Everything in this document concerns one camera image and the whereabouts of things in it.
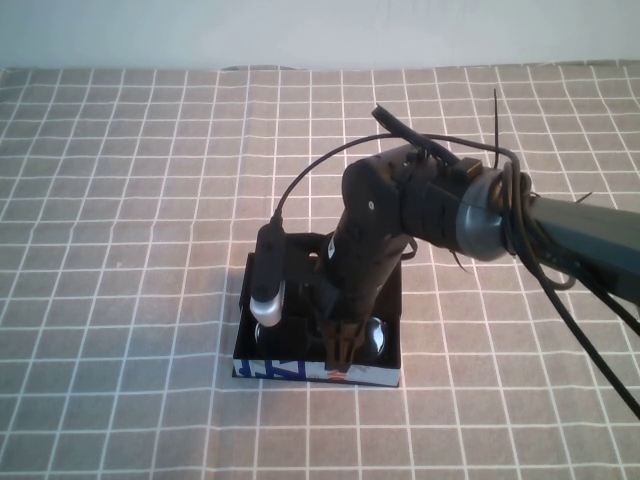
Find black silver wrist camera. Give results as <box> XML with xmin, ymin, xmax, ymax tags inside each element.
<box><xmin>248</xmin><ymin>221</ymin><xmax>289</xmax><ymax>329</ymax></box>

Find grey white checked tablecloth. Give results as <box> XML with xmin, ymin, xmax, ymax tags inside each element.
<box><xmin>0</xmin><ymin>60</ymin><xmax>640</xmax><ymax>480</ymax></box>

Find black glasses case printed sides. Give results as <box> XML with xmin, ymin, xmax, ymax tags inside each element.
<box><xmin>232</xmin><ymin>232</ymin><xmax>404</xmax><ymax>389</ymax></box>

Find thin black camera cable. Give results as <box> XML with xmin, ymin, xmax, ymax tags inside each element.
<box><xmin>271</xmin><ymin>132</ymin><xmax>401</xmax><ymax>232</ymax></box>

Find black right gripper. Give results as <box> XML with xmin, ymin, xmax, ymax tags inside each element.
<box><xmin>318</xmin><ymin>219</ymin><xmax>406</xmax><ymax>374</ymax></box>

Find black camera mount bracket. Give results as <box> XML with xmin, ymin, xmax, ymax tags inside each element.
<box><xmin>282</xmin><ymin>233</ymin><xmax>327</xmax><ymax>287</ymax></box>

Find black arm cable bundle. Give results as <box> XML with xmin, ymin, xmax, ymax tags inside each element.
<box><xmin>371</xmin><ymin>103</ymin><xmax>640</xmax><ymax>422</ymax></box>

